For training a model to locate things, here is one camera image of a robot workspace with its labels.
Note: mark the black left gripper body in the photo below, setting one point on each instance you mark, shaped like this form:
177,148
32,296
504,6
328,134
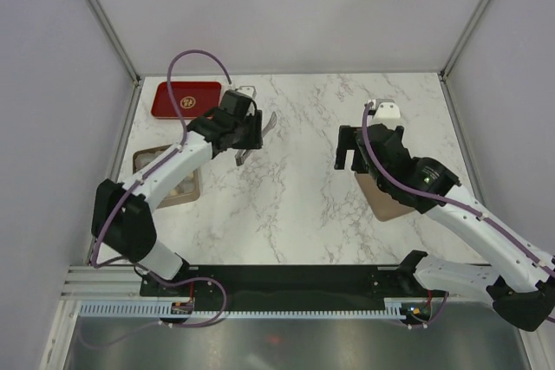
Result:
248,133

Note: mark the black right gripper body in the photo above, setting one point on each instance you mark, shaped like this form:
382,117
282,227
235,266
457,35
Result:
379,183

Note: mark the gold box lid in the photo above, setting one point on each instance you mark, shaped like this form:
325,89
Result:
382,205

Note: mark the metal tongs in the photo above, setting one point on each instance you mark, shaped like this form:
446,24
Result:
242,155

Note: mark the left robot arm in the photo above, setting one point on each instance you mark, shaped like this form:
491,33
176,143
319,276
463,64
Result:
123,212

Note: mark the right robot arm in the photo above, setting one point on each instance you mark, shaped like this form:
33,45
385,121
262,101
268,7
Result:
518,280

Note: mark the red chocolate tray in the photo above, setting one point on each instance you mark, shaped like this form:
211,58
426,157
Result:
194,98

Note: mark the gold chocolate box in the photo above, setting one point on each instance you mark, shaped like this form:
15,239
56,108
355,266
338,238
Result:
186,191

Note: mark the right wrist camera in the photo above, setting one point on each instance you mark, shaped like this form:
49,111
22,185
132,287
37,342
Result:
386,112

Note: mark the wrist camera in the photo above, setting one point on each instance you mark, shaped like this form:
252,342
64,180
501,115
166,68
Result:
386,112
249,91

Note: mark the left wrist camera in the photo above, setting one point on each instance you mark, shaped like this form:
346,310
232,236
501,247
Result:
249,91

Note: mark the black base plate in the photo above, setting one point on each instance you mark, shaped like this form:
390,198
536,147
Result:
309,287

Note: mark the white cable duct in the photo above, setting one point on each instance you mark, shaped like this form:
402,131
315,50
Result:
172,310

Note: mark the right aluminium frame post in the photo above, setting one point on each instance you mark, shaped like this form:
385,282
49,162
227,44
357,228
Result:
472,24

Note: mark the aluminium frame post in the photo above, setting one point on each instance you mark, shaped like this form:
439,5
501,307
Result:
114,40
472,24

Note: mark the left aluminium frame post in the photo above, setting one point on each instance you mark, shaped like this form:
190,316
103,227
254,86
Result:
114,40

